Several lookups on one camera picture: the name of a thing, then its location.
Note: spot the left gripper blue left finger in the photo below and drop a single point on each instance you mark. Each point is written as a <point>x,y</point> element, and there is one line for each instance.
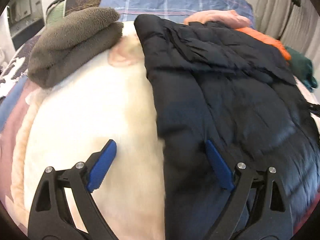
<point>50,216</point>

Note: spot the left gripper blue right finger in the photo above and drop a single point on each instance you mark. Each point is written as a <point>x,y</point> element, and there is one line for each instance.
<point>257,207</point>

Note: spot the black puffer jacket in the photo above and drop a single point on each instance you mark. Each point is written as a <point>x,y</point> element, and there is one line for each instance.
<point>211,82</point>

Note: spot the cream fleece blanket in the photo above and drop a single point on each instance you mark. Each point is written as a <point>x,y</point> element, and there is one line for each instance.
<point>108,98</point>

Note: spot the dark green folded garment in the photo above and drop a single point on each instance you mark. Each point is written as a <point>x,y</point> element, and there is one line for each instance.
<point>302,68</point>

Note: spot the orange folded puffer jacket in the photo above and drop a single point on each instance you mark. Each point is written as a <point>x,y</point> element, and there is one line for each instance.
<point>267,40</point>

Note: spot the brown fleece folded garment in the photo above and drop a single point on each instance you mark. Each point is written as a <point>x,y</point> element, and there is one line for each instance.
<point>70,43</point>

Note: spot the pink folded jacket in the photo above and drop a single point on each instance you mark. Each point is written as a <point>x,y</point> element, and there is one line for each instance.
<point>230,18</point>

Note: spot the beige curtain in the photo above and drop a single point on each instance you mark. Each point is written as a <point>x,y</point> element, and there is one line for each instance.
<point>302,32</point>

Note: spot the white shelf unit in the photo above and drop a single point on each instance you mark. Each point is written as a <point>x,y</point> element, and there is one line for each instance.
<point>25,19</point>

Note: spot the black floor lamp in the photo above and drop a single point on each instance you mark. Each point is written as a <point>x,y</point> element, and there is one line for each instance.
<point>294,3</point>

